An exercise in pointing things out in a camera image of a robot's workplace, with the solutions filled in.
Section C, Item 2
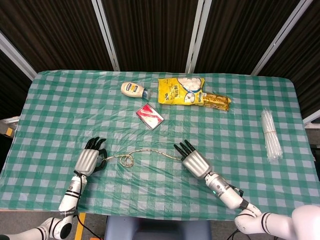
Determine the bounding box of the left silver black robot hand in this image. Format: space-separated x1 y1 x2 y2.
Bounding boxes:
74 136 108 177

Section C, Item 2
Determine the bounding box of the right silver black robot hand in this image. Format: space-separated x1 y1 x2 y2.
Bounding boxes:
173 139 213 180

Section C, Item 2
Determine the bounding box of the white patterned braided rope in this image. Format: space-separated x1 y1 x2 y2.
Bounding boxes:
103 148 183 167

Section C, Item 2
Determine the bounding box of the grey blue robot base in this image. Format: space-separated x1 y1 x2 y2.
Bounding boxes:
103 215 213 240

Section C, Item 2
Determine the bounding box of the green white checked tablecloth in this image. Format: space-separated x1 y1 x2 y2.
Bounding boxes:
0 69 320 221

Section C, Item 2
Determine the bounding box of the gold biscuit pack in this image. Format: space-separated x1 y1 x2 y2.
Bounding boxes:
199 91 232 112

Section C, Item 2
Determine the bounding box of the red ink pad box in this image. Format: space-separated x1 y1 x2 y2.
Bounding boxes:
135 102 165 131

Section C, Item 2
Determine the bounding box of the yellow snack bag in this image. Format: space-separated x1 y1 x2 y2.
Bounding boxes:
157 76 206 105

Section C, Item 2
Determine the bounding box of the clear plastic straw bundle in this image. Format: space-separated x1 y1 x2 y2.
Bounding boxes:
260 108 285 161

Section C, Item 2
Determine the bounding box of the mayonnaise squeeze bottle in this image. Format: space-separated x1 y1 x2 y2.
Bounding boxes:
120 81 154 101

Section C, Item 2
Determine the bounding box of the grey equipment with yellow label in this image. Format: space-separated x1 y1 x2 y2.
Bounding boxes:
0 116 21 138

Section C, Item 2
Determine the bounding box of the black floor cable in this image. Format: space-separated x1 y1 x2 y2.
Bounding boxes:
75 212 103 240

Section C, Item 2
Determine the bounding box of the white partition frame post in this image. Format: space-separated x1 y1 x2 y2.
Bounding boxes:
91 0 121 72
185 0 213 74
251 0 315 76
0 31 38 81

